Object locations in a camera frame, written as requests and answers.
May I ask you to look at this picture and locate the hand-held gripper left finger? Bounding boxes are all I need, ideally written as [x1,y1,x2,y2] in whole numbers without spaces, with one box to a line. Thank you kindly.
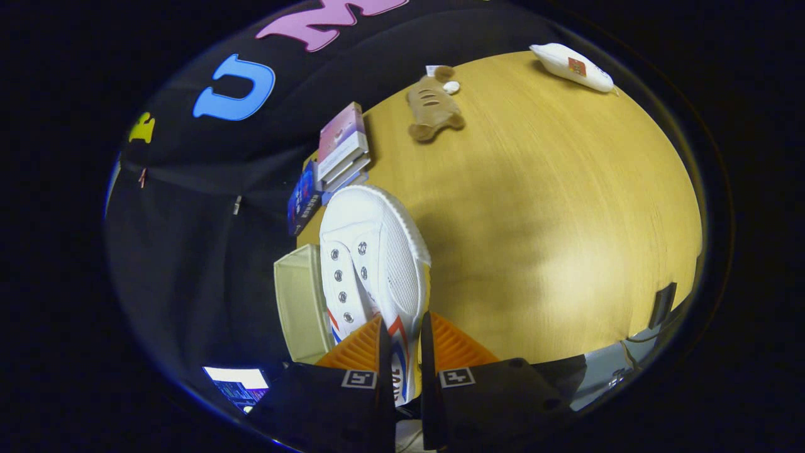
[248,315,397,453]

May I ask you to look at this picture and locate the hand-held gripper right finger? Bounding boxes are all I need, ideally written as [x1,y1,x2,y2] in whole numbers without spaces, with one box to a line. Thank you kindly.
[419,311,570,452]

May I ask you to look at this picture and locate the white canvas shoe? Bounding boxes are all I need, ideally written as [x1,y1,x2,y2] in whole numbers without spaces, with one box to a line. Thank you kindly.
[319,184,433,406]

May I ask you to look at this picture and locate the computer monitor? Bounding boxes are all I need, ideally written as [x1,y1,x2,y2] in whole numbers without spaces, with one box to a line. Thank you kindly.
[203,366,270,414]

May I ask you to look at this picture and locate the pale blue book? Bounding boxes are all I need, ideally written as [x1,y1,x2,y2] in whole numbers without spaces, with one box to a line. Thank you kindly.
[320,170,372,206]

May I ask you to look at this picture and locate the dark blue book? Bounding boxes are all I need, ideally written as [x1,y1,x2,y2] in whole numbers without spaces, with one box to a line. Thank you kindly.
[287,160,323,237]

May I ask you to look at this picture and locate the white book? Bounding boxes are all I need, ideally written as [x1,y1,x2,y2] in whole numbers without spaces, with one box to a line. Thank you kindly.
[318,146,372,189]

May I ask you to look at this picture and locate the pink cover book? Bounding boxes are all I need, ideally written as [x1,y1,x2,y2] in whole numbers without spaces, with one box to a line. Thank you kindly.
[316,102,368,165]

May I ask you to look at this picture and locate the brown plush toy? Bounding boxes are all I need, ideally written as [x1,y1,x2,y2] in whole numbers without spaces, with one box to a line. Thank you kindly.
[406,64,466,142]

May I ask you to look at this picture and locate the white soft pouch red label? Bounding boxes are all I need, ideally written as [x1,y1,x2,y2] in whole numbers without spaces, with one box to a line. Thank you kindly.
[530,43,616,94]

